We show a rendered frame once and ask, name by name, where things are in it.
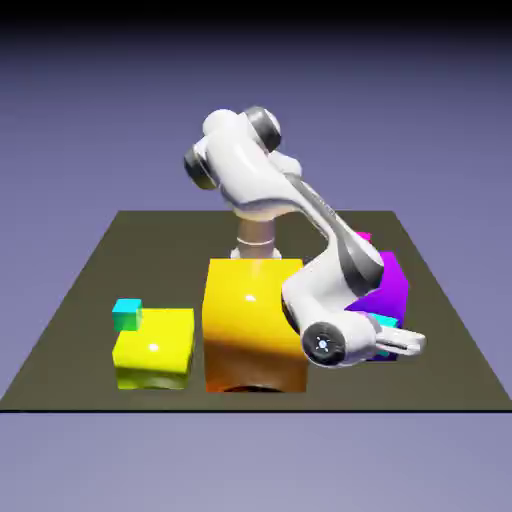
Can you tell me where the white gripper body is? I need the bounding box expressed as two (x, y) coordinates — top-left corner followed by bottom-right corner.
(374, 324), (428, 357)

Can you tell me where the small cyan cube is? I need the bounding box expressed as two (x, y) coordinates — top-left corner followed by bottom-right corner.
(367, 312), (400, 358)
(111, 298), (144, 333)

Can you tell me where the large purple box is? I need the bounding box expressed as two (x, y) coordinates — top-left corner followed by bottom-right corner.
(344, 250), (410, 363)

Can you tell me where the large orange box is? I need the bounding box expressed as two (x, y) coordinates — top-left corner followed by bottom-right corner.
(201, 257), (308, 394)

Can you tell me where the large yellow box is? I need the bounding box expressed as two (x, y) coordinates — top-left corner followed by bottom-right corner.
(111, 306), (196, 391)

